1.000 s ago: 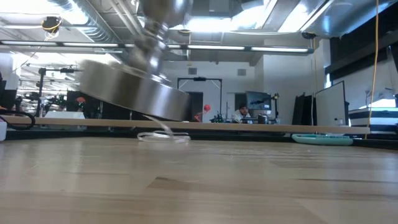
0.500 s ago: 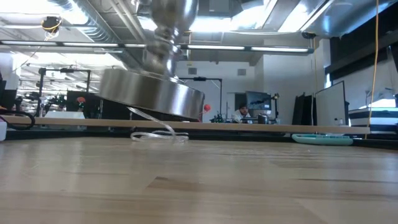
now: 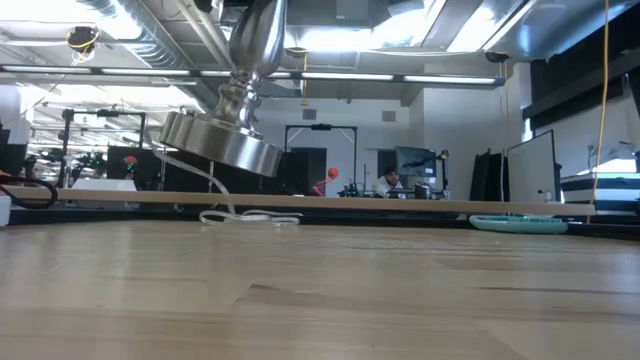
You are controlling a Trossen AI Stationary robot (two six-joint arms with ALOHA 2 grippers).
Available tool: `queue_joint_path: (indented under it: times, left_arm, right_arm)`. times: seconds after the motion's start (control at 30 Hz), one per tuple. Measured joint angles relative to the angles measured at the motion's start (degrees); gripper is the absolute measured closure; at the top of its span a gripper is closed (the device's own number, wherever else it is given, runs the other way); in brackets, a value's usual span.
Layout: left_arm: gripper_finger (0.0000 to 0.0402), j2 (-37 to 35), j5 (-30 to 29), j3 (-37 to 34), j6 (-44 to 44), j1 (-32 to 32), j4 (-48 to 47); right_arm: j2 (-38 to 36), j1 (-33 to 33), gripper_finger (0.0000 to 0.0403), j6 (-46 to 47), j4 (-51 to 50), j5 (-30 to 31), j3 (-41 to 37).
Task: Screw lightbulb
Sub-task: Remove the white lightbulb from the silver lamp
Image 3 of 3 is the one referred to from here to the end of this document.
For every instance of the red desk robot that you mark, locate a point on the red desk robot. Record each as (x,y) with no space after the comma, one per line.
(327,177)

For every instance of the flat white box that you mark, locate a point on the flat white box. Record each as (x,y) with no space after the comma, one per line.
(102,185)

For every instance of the small white box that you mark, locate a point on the small white box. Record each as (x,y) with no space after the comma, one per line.
(4,210)

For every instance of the white framed panel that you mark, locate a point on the white framed panel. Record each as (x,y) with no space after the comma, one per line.
(531,170)

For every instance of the person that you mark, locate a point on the person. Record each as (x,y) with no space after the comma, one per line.
(386,184)

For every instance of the long light wooden board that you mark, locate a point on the long light wooden board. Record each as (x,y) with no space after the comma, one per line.
(350,202)

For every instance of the black ceiling-mounted camera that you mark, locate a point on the black ceiling-mounted camera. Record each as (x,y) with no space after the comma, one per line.
(82,39)

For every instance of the dark computer monitor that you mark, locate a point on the dark computer monitor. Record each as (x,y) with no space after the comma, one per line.
(415,161)

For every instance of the black gantry frame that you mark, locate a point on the black gantry frame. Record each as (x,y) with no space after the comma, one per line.
(321,127)
(67,145)

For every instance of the silver metal lamp base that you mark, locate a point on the silver metal lamp base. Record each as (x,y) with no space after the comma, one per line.
(225,140)

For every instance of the silver ventilation duct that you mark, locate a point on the silver ventilation duct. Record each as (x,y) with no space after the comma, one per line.
(145,35)

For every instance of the black folded panels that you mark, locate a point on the black folded panels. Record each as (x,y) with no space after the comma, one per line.
(487,175)

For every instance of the teal tray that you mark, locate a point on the teal tray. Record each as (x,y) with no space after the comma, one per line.
(517,225)

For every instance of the long ceiling light fixture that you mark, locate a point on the long ceiling light fixture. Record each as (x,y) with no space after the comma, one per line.
(350,76)

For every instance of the black and white stacked bins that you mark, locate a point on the black and white stacked bins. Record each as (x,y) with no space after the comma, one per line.
(600,192)

